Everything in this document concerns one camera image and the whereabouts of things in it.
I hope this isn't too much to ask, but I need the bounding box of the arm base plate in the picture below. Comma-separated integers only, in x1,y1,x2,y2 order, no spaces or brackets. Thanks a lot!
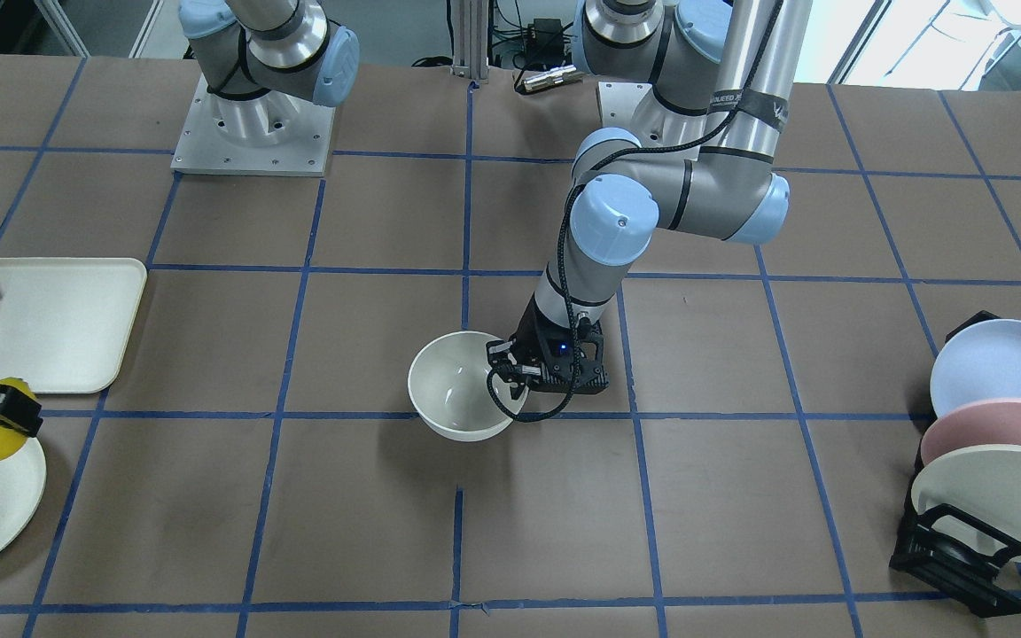
171,77,337,178
598,81,706,148

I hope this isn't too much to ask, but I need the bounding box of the light blue plate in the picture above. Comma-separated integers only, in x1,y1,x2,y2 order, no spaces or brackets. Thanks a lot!
929,318,1021,416

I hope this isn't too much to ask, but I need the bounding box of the cream plate in rack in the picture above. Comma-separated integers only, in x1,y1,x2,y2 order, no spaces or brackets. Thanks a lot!
910,444,1021,562

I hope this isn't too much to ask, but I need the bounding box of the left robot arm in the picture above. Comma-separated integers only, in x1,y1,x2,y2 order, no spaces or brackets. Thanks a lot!
487,1,812,400

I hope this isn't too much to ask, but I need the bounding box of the white rectangular tray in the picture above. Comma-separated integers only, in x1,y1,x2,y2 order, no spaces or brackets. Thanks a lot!
0,257,147,394

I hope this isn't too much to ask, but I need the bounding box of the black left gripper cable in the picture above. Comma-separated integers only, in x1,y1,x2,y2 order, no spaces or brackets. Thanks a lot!
486,0,786,424

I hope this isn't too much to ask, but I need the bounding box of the white ceramic bowl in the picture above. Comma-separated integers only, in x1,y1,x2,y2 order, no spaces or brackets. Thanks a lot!
408,331,513,441

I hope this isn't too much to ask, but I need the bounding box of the aluminium frame post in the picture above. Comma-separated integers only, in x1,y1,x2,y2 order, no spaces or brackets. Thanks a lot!
447,1,493,88

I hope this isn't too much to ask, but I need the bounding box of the black power adapter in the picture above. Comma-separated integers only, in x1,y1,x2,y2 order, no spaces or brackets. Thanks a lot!
524,18,565,59

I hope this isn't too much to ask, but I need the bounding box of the silver metal connector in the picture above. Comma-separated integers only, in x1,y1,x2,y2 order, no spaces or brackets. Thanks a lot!
514,65,585,96

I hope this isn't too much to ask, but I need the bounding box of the pink plate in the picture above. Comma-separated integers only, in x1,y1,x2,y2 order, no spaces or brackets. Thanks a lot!
920,397,1021,464

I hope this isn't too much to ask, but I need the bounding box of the black dish rack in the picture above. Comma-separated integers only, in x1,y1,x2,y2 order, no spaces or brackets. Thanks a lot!
889,310,1021,619

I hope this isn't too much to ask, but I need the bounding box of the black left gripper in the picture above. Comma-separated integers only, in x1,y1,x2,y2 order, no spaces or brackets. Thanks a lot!
485,300,611,395

